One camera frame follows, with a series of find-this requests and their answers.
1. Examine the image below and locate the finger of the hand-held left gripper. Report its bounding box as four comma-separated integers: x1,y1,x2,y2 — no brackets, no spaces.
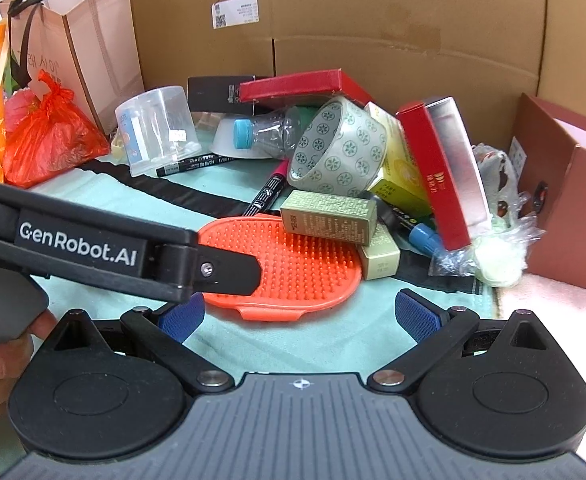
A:
154,242,264,305

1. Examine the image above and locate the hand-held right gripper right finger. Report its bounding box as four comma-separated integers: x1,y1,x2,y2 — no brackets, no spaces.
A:
368,289,549,395

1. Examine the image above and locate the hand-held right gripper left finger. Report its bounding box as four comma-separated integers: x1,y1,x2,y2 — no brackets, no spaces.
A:
43,292,236,395

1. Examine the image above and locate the orange silicone brush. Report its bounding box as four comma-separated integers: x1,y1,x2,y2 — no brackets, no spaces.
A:
197,214,363,322

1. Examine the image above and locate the maroon cardboard box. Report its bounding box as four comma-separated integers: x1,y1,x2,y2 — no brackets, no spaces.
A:
510,92,586,291

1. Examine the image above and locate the small green gold box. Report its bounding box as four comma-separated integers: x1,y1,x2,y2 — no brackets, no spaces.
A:
358,222,402,281
279,190,378,247

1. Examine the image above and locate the marker with blue cap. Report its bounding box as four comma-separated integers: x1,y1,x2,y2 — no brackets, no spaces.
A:
375,202,444,256

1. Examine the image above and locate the dark marker with red cap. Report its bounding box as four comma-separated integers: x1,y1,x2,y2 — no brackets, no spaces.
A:
242,159,290,217

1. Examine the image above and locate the pale candy in clear wrapper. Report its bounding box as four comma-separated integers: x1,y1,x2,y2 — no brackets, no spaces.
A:
429,210,546,288

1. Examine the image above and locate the teal cloth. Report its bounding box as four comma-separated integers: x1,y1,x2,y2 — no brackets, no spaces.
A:
23,152,499,376

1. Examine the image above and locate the clear bag with yellow contents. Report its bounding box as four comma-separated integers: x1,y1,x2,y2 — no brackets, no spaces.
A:
109,127,131,163

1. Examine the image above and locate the black marker pen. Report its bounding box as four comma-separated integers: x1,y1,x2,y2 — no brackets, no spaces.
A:
155,154,236,177

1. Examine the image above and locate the red plastic bag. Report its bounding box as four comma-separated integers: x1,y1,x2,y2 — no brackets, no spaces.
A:
3,70,111,188

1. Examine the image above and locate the white bowl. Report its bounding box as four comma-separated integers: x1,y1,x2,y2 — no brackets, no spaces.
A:
210,115,254,160

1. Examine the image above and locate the yellow green box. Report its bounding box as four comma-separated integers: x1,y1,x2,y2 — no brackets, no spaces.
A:
364,101,436,218

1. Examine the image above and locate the red box with silver side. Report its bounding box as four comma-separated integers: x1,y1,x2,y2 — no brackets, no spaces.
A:
397,95,493,252

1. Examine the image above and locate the clear plastic tub with label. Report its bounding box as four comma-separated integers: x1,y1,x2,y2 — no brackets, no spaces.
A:
115,86,201,177

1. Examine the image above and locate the plastic bottle with blue cap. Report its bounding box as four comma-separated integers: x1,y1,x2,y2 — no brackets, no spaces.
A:
233,106,319,158

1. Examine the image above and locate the clear bag with brown contents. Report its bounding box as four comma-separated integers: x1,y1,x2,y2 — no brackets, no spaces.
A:
473,142,529,231

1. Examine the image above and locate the clear patterned tape roll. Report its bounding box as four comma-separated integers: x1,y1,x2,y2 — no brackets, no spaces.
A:
287,96,389,198

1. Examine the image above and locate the black box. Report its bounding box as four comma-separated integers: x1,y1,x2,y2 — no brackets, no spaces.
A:
188,76,274,117

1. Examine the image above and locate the flat red patterned box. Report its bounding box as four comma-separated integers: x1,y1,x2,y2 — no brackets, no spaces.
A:
239,69,374,111

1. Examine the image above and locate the pink paper shopping bag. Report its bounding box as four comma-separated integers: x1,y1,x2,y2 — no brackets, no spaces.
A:
0,0,146,136

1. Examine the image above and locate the white shipping label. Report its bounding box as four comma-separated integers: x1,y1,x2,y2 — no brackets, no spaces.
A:
212,0,259,29

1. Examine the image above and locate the large brown cardboard box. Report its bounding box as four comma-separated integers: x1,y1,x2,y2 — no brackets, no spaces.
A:
75,0,586,136

